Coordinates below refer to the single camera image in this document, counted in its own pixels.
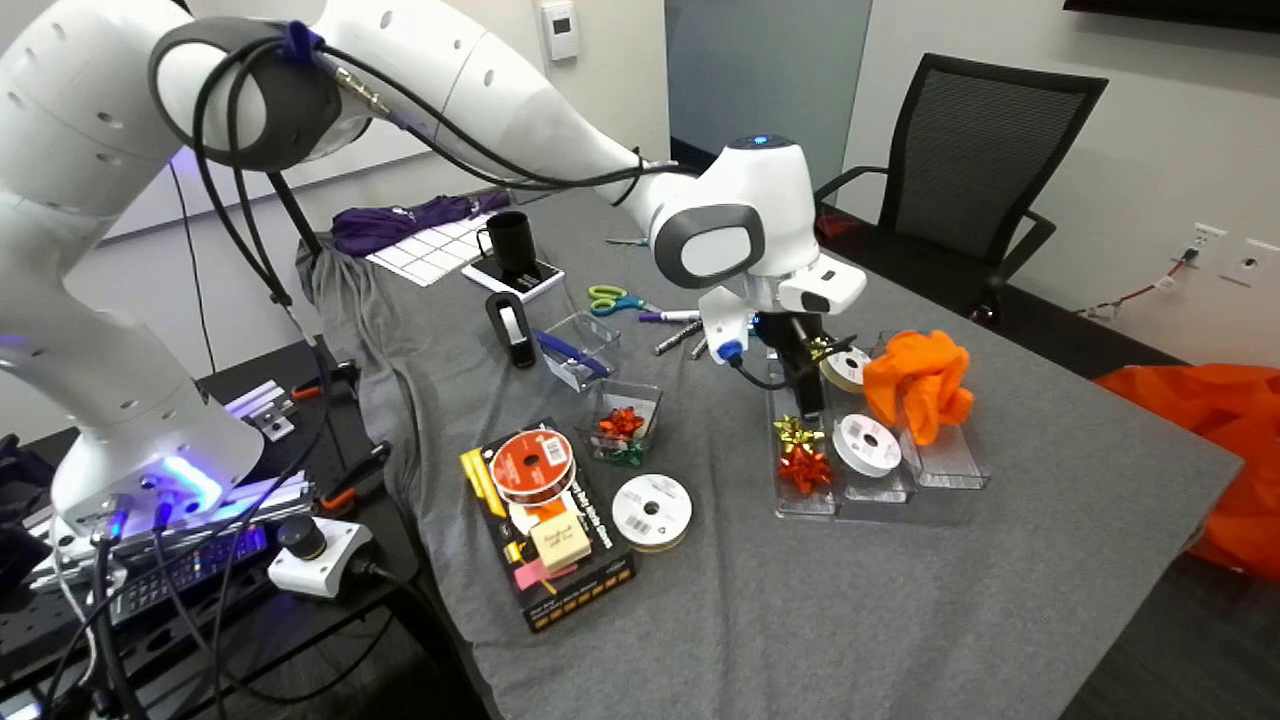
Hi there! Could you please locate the yellow sticky note pad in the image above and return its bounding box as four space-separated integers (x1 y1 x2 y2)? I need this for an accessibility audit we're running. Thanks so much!
526 518 595 574

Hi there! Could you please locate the clear container with blue pens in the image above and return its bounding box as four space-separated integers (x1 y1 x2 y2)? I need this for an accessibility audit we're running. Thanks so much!
532 308 626 398

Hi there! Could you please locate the black wall television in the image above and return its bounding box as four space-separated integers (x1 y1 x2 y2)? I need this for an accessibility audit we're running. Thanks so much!
1061 0 1280 35

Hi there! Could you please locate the dark marker pen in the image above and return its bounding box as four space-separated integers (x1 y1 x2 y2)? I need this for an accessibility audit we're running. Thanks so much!
650 320 709 359

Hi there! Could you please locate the red bow in organizer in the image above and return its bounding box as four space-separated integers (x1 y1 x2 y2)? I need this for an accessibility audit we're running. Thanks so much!
775 444 839 502

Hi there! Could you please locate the orange ribbon spool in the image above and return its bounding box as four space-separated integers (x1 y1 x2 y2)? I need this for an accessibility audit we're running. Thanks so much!
482 426 580 504

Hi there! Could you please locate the white wall thermostat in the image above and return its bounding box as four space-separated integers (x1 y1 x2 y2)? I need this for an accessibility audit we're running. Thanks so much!
537 0 585 68

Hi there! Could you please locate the large gold gift bow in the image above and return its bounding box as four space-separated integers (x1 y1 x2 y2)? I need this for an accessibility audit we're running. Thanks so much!
772 412 831 457

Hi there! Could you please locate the black tripod pole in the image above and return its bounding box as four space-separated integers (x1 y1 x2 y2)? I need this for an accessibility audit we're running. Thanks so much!
258 167 323 258

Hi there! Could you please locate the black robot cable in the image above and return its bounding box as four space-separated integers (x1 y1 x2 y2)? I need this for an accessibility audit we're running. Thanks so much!
146 16 670 316

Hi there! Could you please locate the purple cloth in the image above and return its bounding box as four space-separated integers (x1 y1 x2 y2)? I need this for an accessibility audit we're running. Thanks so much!
329 190 515 262

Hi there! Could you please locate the small red gift bow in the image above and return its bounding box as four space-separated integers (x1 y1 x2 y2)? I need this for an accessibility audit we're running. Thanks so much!
595 403 648 451

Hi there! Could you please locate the orange tissue paper bunch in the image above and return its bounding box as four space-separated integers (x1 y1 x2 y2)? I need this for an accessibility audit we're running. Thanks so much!
859 325 978 451

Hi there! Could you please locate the black cup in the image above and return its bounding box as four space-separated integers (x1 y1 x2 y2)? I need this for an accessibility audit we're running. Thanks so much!
473 208 540 290

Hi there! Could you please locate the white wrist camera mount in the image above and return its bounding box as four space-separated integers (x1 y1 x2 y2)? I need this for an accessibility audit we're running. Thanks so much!
775 253 870 320

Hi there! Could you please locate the black flat cardboard box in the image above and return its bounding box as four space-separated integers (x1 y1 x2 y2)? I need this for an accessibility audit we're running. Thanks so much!
467 419 641 636

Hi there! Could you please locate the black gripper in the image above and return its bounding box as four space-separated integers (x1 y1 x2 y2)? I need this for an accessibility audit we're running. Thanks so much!
757 308 839 419

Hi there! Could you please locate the clear tiered plastic organizer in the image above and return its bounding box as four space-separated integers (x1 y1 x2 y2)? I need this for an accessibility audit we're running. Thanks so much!
767 336 993 524

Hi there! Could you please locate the silver controller unit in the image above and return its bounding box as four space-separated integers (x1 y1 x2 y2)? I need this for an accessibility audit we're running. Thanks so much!
25 464 323 633

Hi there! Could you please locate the orange plastic bag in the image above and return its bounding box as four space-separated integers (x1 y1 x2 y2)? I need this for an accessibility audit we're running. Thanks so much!
1097 359 1280 585

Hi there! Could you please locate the gray tablecloth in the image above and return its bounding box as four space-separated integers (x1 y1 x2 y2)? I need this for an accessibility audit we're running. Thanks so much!
293 146 1242 720

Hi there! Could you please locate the white wall outlet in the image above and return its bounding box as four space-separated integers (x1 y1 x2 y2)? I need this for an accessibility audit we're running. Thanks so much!
1180 215 1280 293

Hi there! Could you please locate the small clear plastic container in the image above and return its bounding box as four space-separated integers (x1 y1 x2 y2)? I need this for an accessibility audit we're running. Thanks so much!
585 380 664 471

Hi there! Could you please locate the yellow highlighter marker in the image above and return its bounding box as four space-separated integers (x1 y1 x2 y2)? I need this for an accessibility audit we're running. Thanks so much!
457 444 512 524

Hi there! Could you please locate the black mesh office chair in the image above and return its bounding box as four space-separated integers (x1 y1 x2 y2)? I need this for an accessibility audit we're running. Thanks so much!
796 54 1110 325

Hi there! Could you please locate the black tape dispenser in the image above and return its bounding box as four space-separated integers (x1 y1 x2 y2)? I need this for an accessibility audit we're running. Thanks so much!
479 290 540 372

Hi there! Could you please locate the black robot stand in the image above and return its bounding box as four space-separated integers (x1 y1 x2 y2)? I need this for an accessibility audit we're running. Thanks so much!
0 332 494 720

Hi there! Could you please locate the large white ribbon spool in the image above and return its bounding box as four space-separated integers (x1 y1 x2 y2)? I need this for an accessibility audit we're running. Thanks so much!
609 471 700 558

